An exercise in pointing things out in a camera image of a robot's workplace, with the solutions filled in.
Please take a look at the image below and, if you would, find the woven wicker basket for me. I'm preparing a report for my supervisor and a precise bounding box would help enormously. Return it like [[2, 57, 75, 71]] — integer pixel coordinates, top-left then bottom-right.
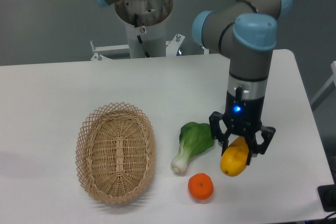
[[76, 102, 156, 204]]

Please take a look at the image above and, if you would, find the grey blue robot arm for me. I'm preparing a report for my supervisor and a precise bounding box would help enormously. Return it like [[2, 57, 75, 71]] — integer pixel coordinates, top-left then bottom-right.
[[95, 0, 292, 158]]

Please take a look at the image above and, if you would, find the orange tangerine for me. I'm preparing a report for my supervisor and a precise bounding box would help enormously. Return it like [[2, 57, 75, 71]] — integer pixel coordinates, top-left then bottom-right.
[[187, 173, 214, 200]]

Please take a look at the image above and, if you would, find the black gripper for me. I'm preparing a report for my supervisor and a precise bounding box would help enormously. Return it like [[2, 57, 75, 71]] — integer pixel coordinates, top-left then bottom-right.
[[208, 85, 277, 166]]

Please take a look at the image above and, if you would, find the white frame at right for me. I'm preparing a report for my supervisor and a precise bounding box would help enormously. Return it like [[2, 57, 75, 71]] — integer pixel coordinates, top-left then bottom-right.
[[310, 61, 335, 111]]

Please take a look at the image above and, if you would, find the green bok choy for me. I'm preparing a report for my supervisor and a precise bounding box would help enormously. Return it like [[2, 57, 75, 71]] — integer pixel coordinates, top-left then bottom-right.
[[171, 122, 215, 174]]

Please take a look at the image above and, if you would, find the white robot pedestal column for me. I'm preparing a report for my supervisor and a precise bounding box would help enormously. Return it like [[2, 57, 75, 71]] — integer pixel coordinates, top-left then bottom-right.
[[114, 0, 174, 59]]

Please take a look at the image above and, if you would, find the black device at edge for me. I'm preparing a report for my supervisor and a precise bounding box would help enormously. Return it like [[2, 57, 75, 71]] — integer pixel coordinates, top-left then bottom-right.
[[317, 184, 335, 212]]

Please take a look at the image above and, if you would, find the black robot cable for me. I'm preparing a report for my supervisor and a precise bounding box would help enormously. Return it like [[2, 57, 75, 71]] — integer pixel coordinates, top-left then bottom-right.
[[133, 13, 151, 58]]

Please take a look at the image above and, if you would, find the white metal base frame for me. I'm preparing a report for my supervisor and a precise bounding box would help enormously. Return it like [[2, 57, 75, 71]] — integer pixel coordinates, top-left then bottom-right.
[[89, 33, 211, 61]]

